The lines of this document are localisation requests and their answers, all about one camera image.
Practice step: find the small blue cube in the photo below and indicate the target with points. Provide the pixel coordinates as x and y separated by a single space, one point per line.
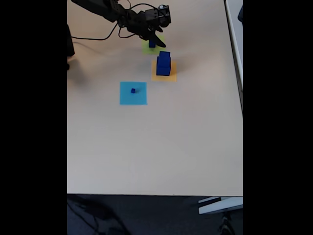
151 44

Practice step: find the green paper square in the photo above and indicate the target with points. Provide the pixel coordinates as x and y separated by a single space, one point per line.
146 50

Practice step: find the orange paper square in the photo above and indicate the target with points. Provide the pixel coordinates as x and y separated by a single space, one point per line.
161 78

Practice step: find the blue paper square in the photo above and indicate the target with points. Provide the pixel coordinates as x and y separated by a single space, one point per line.
139 98

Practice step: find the large blue cube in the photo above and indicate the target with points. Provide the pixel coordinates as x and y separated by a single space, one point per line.
165 60

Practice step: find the largest blue cube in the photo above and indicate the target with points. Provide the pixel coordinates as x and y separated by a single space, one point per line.
163 71

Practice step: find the white adjacent table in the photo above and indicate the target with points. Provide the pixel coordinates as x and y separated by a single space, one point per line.
236 29

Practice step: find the dark object on adjacent table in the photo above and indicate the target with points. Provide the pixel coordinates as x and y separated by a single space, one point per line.
241 14

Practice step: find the white table foot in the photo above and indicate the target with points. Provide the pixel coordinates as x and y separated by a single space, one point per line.
220 205

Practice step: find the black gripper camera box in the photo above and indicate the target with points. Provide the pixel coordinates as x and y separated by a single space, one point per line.
165 16

